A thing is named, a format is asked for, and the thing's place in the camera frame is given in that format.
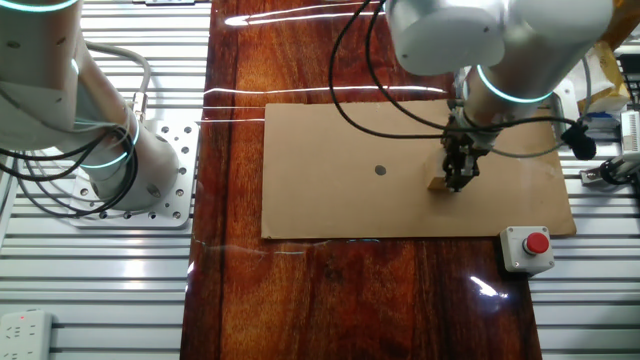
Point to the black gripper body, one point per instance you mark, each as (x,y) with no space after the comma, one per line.
(460,137)

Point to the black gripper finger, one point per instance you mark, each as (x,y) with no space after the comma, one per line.
(467,170)
(449,165)

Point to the light wooden block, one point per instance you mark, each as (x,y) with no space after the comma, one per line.
(436,172)

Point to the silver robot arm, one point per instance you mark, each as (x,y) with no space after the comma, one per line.
(450,35)

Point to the grey box with red button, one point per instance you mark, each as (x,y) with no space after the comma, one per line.
(520,255)

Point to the brown cardboard sheet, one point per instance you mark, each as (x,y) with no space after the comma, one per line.
(350,200)

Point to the black foam-covered plug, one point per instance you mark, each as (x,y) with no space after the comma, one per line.
(580,142)

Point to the blue package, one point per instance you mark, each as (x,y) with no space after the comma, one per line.
(600,119)

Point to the glossy red-brown wooden board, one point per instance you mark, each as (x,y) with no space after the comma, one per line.
(350,300)

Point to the black keyboard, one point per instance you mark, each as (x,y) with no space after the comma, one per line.
(631,75)

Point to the white power strip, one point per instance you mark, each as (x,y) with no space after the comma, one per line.
(25,335)

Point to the small metal angle bracket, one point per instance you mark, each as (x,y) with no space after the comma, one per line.
(590,176)

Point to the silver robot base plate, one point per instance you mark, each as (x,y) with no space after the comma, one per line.
(175,200)

